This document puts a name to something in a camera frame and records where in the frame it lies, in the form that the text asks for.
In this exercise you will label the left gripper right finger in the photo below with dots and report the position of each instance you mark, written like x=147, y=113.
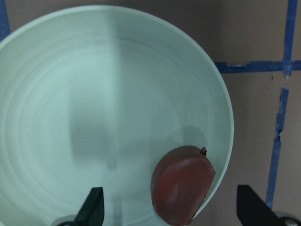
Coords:
x=251, y=210

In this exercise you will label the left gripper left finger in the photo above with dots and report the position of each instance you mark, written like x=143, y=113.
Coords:
x=91, y=212

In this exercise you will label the brown steamed bun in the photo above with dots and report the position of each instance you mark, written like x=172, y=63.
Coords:
x=180, y=183

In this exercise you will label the light green plate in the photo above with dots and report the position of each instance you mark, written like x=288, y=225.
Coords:
x=94, y=96

